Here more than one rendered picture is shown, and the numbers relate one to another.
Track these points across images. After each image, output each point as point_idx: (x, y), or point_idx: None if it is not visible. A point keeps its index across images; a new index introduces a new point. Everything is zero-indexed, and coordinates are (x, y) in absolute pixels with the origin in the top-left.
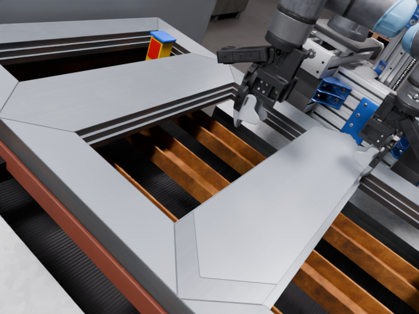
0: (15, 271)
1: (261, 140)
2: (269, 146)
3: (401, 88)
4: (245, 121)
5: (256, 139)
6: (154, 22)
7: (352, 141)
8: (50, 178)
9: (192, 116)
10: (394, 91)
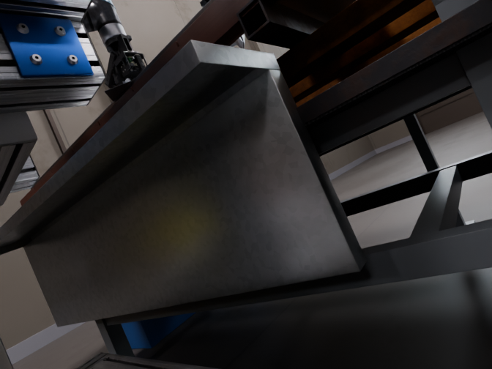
0: None
1: (195, 117)
2: (184, 125)
3: (123, 30)
4: (236, 44)
5: (201, 117)
6: None
7: (112, 94)
8: None
9: (304, 61)
10: None
